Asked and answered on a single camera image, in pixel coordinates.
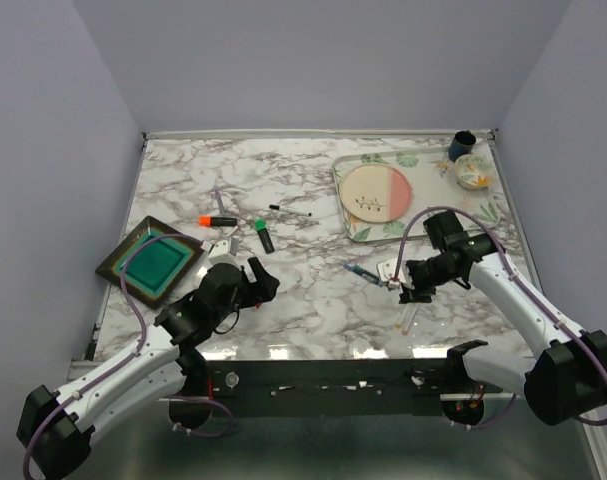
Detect pink cap white marker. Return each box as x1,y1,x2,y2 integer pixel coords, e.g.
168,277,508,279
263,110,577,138
401,303,419,336

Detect yellow cap white marker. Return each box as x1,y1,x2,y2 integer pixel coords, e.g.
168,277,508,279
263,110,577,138
395,304,412,329

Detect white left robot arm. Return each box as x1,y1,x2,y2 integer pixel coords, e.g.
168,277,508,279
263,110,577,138
17,257,280,479

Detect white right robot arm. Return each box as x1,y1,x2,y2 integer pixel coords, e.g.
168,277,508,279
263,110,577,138
388,206,607,427

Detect teal ballpoint pen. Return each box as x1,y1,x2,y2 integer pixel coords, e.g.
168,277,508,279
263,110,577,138
352,266,383,287

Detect purple pen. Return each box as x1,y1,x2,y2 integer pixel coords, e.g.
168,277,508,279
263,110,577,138
213,187,226,216

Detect green cap black highlighter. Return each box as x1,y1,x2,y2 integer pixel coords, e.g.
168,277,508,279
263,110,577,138
254,218,275,254

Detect orange cap black highlighter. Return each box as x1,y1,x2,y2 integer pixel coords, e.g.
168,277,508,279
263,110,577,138
198,216,238,228

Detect black cap white marker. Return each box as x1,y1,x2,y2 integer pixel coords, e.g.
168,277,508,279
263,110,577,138
268,204,312,217

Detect small floral bowl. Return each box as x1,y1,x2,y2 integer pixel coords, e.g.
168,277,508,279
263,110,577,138
454,154,495,190

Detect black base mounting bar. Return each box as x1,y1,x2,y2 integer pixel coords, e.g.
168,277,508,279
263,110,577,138
188,358,499,419

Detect floral leaf pattern tray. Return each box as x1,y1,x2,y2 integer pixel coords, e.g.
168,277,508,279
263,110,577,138
332,146,501,243

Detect cream and pink plate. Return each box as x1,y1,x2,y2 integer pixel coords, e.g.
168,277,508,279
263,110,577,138
338,163,414,224

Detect dark blue cup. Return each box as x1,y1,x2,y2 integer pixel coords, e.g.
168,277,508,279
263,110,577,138
447,130,477,162

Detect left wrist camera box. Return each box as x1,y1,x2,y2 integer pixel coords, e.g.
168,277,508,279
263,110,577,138
207,238,238,266

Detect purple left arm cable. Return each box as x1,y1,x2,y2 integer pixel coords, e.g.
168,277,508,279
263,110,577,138
21,233,214,476

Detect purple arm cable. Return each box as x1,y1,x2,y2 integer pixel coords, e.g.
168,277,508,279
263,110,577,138
392,206,607,426
21,233,214,476

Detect aluminium frame rail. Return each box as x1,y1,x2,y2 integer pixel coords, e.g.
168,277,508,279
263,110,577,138
67,360,102,382

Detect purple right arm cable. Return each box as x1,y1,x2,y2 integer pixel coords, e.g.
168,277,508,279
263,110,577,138
392,206,607,426

